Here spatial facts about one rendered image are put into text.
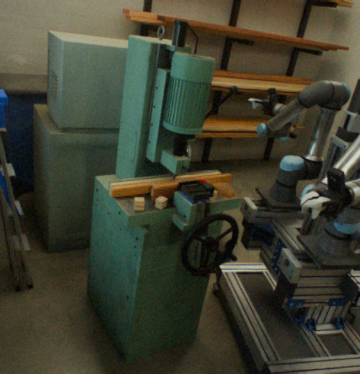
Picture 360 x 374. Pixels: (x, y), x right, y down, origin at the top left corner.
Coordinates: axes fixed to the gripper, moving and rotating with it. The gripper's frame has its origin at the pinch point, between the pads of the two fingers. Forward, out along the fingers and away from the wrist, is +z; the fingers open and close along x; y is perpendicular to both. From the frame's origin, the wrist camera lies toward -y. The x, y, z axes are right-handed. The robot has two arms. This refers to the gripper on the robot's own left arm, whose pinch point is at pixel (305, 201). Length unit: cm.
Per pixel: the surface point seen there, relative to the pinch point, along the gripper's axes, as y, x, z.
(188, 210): 28, 50, 0
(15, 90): 20, 246, 17
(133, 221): 33, 60, 20
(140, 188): 27, 74, 9
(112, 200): 31, 76, 22
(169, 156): 14, 76, -6
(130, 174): 31, 97, 1
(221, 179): 29, 72, -37
